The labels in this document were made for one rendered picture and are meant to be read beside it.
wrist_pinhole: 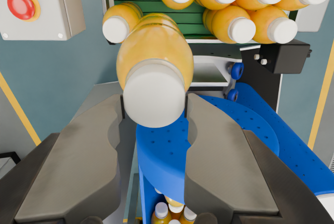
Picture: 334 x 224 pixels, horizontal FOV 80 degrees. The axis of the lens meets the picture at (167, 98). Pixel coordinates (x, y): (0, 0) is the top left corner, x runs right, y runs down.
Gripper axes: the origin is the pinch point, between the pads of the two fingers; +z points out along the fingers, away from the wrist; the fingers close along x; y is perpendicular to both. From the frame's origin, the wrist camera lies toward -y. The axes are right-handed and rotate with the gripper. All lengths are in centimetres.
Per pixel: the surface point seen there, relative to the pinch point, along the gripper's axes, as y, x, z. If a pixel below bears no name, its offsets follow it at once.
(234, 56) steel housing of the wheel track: 8.4, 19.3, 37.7
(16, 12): -3.1, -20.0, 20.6
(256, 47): 26, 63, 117
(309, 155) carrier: 51, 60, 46
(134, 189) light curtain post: 157, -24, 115
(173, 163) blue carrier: 18.6, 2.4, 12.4
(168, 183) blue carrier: 21.6, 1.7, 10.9
